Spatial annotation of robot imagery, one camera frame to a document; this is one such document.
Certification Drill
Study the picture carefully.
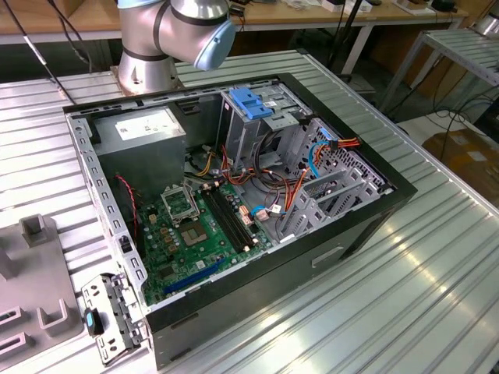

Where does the orange power wire black plug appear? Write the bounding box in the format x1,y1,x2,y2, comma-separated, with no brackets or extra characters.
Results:
328,136,363,153

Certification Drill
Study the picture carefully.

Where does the metal disk bay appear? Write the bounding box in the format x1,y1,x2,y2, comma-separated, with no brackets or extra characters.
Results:
274,165,385,245

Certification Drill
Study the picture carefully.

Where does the black RAM slot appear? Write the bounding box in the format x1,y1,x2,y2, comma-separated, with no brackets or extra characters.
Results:
201,189,242,253
206,187,247,252
217,185,259,245
212,185,253,247

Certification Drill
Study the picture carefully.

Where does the metal optical drive cage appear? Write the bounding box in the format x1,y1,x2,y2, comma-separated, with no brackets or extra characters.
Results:
216,79,313,172

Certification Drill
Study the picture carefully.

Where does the CPU socket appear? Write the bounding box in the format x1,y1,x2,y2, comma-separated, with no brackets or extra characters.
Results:
177,217,210,249

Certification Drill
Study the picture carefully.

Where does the metal socket cover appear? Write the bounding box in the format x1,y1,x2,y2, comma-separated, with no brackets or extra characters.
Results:
160,185,200,226

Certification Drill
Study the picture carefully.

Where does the blue drive bay latch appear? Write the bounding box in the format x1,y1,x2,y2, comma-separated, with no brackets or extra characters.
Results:
228,87,274,122

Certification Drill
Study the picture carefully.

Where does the green motherboard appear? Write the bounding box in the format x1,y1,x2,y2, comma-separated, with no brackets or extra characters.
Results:
136,181,274,307

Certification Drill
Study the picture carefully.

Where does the blue expansion slot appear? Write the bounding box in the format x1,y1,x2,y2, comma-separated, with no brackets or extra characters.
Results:
162,256,227,296

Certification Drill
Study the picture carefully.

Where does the grey power supply unit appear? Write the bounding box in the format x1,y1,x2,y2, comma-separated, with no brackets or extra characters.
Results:
91,105,188,203

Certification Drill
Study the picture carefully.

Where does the black open PC case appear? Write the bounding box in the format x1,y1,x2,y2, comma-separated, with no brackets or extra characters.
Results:
62,72,419,371

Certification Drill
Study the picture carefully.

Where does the wooden desk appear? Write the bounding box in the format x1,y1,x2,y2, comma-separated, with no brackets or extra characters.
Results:
0,0,469,75

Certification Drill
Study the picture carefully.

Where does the black latch with blue button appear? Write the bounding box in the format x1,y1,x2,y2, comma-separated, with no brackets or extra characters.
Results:
83,307,105,337

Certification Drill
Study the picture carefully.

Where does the white power adapter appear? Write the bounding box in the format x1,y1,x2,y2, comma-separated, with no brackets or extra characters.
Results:
321,0,376,13

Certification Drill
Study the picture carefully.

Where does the brown cardboard box with label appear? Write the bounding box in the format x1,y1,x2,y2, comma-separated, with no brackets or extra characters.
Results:
423,130,499,196

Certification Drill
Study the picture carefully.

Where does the grey parts rack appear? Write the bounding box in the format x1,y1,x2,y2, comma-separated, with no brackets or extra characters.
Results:
0,212,85,362

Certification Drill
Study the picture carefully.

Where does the metal slat table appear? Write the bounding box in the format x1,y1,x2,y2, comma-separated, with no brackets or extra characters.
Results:
380,29,499,114

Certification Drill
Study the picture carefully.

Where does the plain cardboard box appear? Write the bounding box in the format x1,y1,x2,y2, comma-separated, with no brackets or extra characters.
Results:
62,0,85,19

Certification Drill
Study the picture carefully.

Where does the silver metal cylinder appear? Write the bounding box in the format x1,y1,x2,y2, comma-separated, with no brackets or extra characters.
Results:
471,11,499,38

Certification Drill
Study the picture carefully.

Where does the orange red wire bundle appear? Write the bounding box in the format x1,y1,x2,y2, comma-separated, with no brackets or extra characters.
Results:
220,144,258,188

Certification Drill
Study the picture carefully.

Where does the yellow wire bundle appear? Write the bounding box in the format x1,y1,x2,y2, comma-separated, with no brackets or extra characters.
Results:
194,151,216,177

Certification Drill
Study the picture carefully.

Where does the blue data wire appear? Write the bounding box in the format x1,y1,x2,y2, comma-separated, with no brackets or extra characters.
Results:
306,139,332,182

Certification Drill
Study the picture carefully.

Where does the red black fan wire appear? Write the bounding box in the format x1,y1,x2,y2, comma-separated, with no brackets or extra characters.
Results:
114,174,140,242

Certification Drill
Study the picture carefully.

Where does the metal expansion slot bracket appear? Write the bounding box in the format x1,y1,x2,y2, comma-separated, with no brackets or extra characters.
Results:
80,272,151,367

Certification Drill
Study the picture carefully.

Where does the black cable with metal connector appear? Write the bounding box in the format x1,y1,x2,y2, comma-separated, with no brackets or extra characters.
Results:
2,0,77,105

